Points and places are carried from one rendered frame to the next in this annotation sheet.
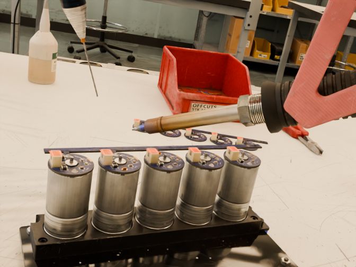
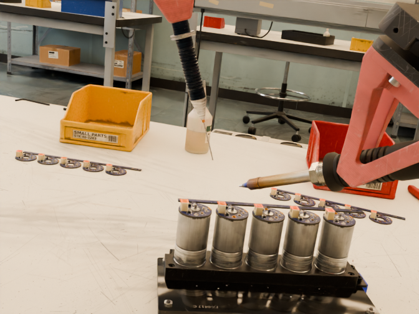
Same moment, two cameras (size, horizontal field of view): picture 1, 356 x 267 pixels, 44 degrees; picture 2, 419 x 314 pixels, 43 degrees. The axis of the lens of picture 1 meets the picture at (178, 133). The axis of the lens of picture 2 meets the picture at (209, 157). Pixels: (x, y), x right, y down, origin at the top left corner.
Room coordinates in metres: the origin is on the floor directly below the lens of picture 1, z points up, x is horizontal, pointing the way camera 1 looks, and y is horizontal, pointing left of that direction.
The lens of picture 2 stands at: (-0.12, -0.07, 0.97)
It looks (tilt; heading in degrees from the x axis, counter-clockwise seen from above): 18 degrees down; 20
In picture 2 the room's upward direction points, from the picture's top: 7 degrees clockwise
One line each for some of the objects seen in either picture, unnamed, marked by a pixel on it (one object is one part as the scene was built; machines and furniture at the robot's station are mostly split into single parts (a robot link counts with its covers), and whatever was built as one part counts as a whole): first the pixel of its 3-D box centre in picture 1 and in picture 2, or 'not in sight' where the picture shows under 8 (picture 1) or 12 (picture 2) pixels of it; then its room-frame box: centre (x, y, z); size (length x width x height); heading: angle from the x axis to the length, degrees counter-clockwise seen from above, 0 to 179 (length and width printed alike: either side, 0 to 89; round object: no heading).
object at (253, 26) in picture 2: not in sight; (248, 25); (2.59, 0.76, 0.80); 0.15 x 0.12 x 0.10; 9
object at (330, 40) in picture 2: not in sight; (308, 37); (2.71, 0.46, 0.77); 0.24 x 0.16 x 0.04; 83
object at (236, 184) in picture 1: (234, 189); (333, 247); (0.27, -0.04, 0.79); 0.02 x 0.02 x 0.05
